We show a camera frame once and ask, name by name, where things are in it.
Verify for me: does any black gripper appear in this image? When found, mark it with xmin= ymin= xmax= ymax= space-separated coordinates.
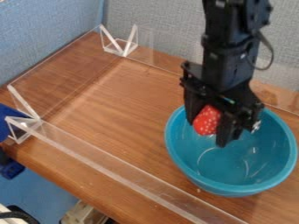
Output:
xmin=181 ymin=61 xmax=265 ymax=148

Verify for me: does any red strawberry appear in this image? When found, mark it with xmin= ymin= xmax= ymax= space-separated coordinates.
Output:
xmin=193 ymin=105 xmax=221 ymax=136

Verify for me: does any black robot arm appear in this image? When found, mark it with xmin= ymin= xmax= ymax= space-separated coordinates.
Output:
xmin=181 ymin=0 xmax=274 ymax=147

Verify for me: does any blue plastic bowl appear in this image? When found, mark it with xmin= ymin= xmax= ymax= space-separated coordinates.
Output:
xmin=163 ymin=107 xmax=299 ymax=198

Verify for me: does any clear acrylic back barrier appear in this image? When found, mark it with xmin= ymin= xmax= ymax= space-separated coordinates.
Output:
xmin=127 ymin=24 xmax=299 ymax=116

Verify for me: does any clear acrylic barrier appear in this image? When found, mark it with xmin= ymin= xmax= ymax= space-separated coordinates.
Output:
xmin=4 ymin=116 xmax=247 ymax=224
xmin=6 ymin=24 xmax=133 ymax=120
xmin=127 ymin=24 xmax=299 ymax=116

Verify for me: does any clear acrylic front barrier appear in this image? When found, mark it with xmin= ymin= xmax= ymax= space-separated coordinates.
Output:
xmin=4 ymin=116 xmax=247 ymax=224

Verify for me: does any clear acrylic left barrier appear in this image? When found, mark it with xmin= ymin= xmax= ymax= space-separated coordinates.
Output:
xmin=6 ymin=24 xmax=133 ymax=120

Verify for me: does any grey box under table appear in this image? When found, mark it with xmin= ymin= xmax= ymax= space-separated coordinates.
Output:
xmin=60 ymin=200 xmax=118 ymax=224

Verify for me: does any blue clamp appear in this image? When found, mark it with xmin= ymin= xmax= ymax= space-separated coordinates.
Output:
xmin=0 ymin=103 xmax=28 ymax=180

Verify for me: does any white black object below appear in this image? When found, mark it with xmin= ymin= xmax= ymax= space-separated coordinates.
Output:
xmin=0 ymin=204 xmax=40 ymax=224

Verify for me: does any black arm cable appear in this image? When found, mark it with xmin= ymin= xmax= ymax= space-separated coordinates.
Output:
xmin=249 ymin=29 xmax=277 ymax=72

